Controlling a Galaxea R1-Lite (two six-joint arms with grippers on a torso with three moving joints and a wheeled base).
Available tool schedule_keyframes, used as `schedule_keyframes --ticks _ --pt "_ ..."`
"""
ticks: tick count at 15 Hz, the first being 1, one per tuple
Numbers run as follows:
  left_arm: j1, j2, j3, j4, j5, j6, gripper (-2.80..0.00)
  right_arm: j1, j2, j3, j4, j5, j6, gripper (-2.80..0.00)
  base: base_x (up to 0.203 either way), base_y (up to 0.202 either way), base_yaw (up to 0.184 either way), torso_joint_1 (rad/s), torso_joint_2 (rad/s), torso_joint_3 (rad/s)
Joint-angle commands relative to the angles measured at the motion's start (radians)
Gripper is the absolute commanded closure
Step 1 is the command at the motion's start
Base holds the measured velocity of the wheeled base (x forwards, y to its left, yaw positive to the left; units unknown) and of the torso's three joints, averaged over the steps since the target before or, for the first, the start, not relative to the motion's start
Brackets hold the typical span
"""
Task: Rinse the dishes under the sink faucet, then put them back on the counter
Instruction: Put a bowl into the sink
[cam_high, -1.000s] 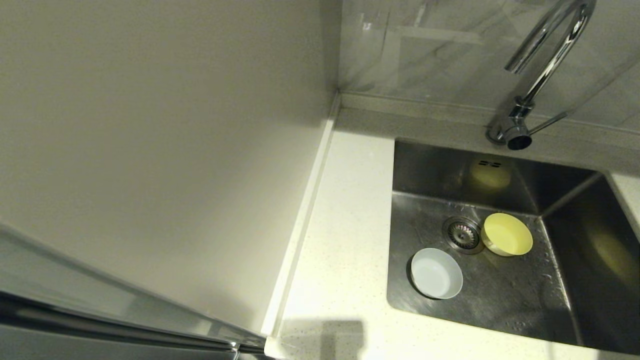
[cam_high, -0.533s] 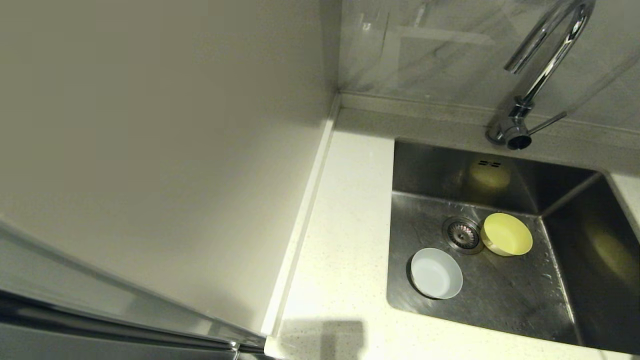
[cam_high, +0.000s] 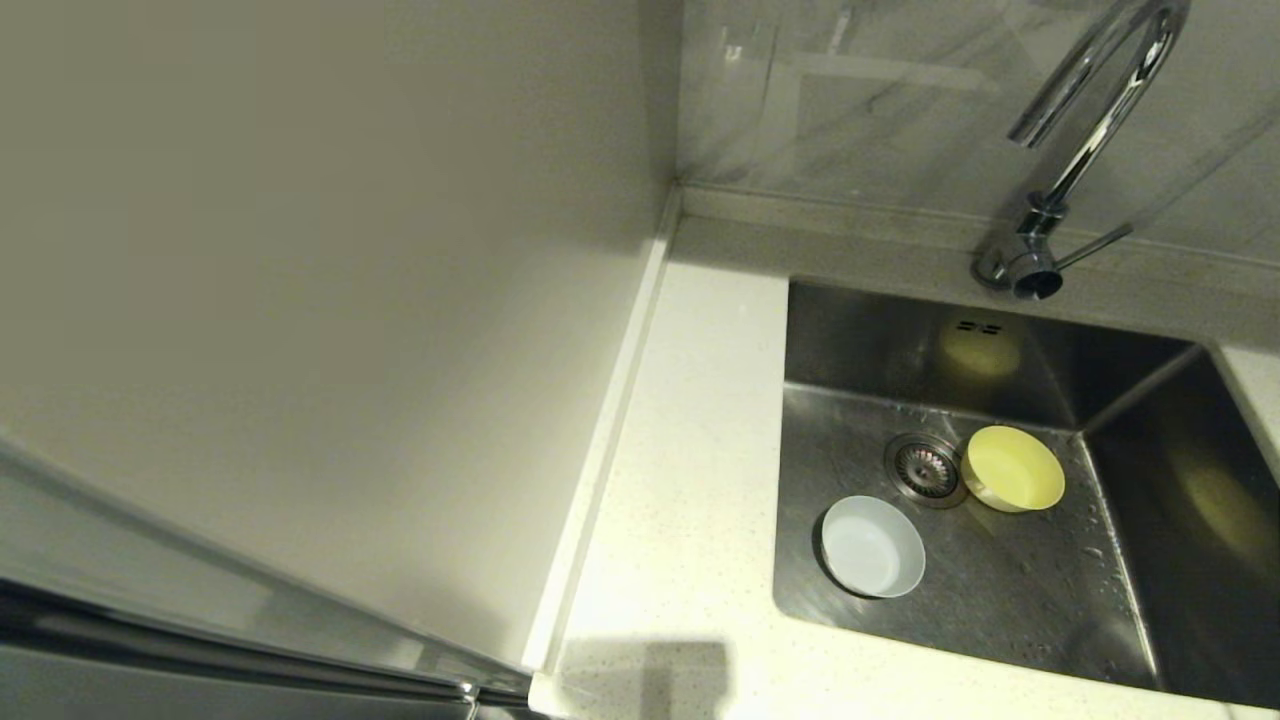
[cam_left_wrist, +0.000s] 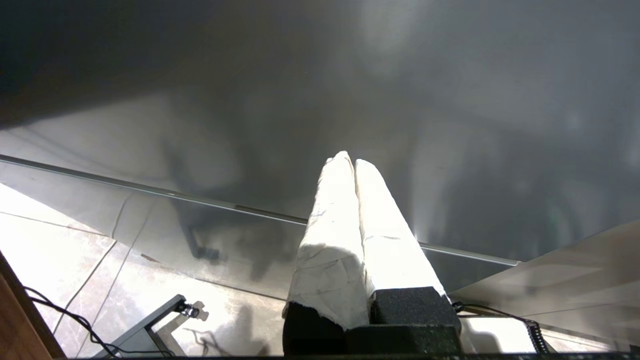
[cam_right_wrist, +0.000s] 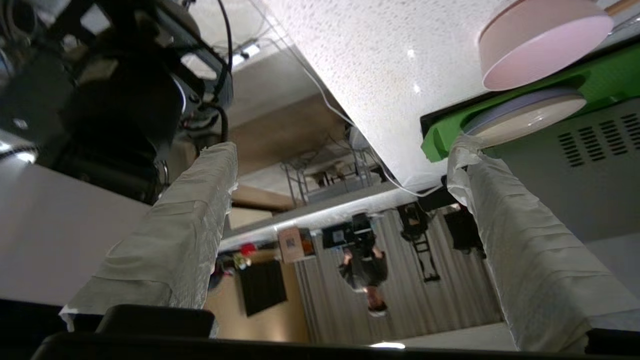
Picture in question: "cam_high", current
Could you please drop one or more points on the beige cabinet side panel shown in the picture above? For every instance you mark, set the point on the beige cabinet side panel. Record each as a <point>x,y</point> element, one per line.
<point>300,250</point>

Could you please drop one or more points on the stainless steel appliance front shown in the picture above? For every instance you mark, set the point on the stainless steel appliance front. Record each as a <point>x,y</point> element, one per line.
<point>120,545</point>

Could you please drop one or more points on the pale blue plastic bowl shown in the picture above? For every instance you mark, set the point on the pale blue plastic bowl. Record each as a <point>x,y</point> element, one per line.
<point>872,548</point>

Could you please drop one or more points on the chrome gooseneck kitchen faucet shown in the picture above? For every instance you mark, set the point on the chrome gooseneck kitchen faucet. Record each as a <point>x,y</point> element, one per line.
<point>1035,250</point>

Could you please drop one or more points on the stainless steel sink basin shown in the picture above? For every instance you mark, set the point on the stainless steel sink basin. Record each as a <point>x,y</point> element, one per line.
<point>1010,600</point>

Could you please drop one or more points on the round metal drain strainer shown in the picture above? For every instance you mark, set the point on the round metal drain strainer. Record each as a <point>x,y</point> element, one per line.
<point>920,470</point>

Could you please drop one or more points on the yellow plastic bowl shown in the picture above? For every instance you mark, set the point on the yellow plastic bowl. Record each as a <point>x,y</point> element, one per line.
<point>1015,468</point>

